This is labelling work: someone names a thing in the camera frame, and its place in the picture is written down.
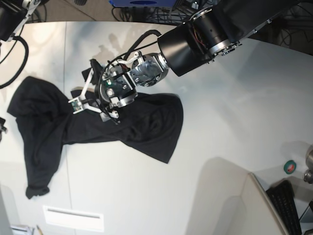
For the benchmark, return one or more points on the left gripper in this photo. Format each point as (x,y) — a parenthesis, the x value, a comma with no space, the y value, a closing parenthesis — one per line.
(114,91)

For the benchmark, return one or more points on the black t-shirt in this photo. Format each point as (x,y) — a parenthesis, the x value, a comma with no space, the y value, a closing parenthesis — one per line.
(46,121)

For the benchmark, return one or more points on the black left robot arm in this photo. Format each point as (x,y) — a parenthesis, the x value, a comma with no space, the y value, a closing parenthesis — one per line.
(209,32)

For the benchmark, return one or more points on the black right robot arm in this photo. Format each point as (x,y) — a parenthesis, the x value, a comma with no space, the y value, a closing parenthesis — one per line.
(13,16)

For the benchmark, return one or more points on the blue box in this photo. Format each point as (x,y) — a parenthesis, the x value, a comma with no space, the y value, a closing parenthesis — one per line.
(153,3)

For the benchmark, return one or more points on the pencil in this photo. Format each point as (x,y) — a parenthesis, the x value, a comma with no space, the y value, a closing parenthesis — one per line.
(39,230)

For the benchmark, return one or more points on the green tape roll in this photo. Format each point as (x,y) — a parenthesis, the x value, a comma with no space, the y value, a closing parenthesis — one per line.
(290,167)

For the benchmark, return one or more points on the beige partition panel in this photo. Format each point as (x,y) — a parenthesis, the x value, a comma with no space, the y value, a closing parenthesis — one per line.
(261,217)

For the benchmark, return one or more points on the black keyboard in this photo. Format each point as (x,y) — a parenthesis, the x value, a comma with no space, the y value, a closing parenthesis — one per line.
(282,198)

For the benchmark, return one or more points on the silver metal cylinder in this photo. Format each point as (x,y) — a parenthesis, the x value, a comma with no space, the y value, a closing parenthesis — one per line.
(308,174)

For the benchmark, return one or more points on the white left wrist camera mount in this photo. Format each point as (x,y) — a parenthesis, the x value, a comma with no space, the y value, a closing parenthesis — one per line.
(92,75)

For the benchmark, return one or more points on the white cable grommet plate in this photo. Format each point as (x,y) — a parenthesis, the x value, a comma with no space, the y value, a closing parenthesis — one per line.
(78,220)

